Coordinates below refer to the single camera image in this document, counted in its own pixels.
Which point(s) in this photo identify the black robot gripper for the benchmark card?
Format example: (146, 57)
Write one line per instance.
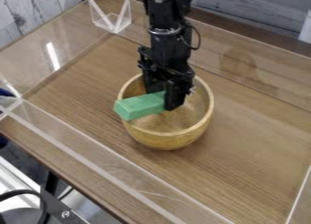
(164, 64)

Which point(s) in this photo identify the green rectangular block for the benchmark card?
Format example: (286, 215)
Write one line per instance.
(136, 106)

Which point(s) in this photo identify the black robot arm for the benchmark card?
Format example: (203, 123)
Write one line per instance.
(167, 15)

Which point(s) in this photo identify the light wooden bowl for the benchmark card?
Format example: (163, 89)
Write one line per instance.
(174, 129)

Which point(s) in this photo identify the blue object at left edge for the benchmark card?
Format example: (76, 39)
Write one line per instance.
(6, 93)

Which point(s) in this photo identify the clear acrylic tray enclosure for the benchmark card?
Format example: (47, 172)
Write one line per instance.
(243, 175)

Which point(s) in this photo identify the black metal bracket with screw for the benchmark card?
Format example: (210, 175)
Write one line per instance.
(59, 213)

